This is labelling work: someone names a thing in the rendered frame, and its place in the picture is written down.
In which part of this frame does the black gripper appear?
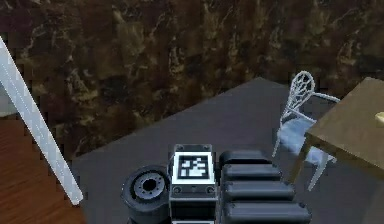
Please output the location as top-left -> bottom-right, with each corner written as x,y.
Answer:
120,165 -> 173,224

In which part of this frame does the white ornate chair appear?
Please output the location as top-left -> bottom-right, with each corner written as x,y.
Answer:
271,70 -> 341,192

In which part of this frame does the brown wooden table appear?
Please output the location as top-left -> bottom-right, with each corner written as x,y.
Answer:
288,76 -> 384,185

